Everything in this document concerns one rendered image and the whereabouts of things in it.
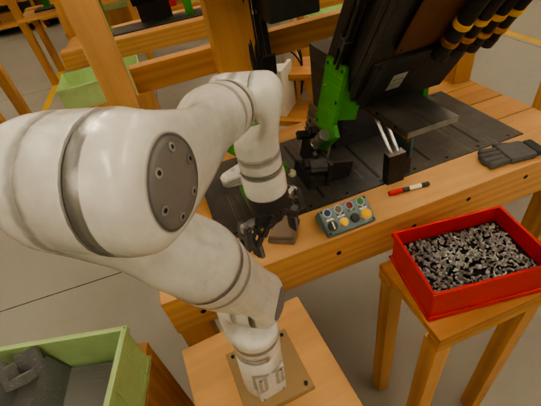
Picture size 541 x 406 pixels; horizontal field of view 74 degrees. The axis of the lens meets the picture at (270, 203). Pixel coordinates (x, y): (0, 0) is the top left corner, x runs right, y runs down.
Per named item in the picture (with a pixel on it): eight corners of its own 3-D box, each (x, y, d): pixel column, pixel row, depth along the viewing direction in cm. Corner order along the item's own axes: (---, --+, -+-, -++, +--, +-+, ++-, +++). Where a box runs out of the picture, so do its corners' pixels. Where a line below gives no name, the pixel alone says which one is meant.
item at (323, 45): (406, 126, 139) (415, 33, 117) (335, 150, 134) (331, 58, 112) (379, 107, 153) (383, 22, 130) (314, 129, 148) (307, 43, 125)
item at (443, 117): (457, 125, 99) (459, 115, 97) (406, 142, 96) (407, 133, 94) (378, 79, 128) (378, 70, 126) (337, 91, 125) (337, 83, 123)
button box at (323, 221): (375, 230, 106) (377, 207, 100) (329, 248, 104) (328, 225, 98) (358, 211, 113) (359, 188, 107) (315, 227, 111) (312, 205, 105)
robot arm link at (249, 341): (204, 297, 56) (223, 354, 67) (262, 309, 53) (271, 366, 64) (225, 254, 62) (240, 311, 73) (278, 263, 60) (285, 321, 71)
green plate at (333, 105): (353, 136, 112) (371, 67, 99) (330, 137, 109) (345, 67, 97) (336, 121, 120) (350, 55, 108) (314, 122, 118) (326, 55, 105)
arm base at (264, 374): (293, 383, 77) (288, 340, 66) (254, 406, 74) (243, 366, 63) (271, 347, 83) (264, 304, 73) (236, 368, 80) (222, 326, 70)
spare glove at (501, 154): (522, 139, 122) (525, 134, 120) (547, 156, 114) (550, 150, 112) (467, 153, 121) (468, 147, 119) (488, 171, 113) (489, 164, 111)
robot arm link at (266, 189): (257, 159, 68) (250, 130, 64) (299, 182, 62) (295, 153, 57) (219, 184, 65) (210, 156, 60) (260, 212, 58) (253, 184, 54)
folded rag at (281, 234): (295, 246, 101) (294, 238, 100) (267, 244, 104) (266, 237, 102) (300, 221, 109) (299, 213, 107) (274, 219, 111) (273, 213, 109)
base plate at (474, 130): (522, 138, 126) (523, 133, 125) (222, 247, 108) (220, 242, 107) (439, 94, 157) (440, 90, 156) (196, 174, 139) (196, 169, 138)
